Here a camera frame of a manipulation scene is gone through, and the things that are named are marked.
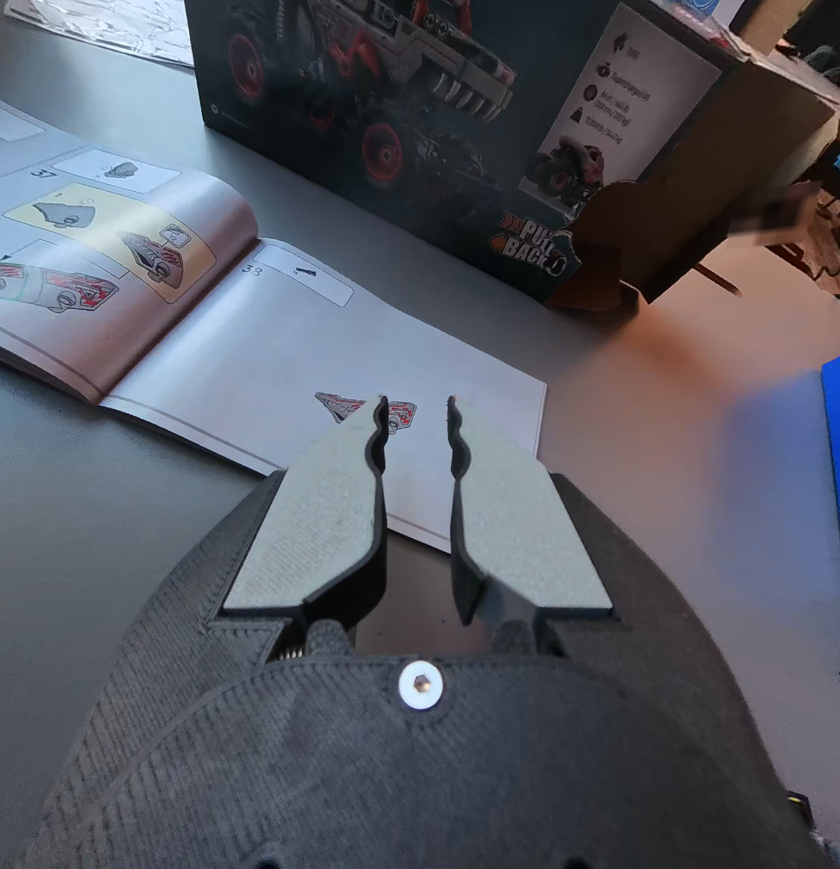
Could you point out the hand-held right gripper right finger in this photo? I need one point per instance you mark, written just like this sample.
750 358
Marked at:
521 536

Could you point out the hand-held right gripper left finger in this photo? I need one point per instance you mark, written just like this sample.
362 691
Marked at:
311 529

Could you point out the open lego instruction booklet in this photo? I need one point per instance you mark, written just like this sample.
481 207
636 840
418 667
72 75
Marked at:
257 353

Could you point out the dark lego set box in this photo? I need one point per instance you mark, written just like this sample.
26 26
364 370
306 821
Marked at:
311 163

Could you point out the white sticker sheet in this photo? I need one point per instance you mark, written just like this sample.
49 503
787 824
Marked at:
121 27

